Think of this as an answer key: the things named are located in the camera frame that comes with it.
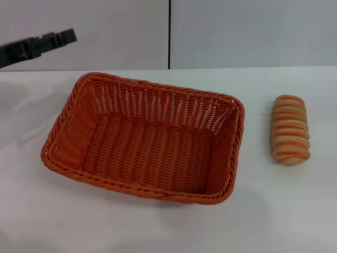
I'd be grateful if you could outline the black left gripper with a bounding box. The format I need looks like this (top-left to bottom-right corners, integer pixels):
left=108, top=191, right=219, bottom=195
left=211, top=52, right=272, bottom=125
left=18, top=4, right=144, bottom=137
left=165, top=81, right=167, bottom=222
left=0, top=27, right=78, bottom=70

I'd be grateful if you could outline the orange woven plastic basket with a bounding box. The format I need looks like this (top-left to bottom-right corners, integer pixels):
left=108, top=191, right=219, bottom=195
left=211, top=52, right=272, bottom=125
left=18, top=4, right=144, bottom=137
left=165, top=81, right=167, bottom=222
left=41, top=71, right=247, bottom=206

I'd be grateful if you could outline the orange striped bread loaf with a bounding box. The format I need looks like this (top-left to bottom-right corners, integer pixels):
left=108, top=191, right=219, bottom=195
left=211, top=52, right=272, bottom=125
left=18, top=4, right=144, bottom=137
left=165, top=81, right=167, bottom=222
left=270, top=94, right=311, bottom=167

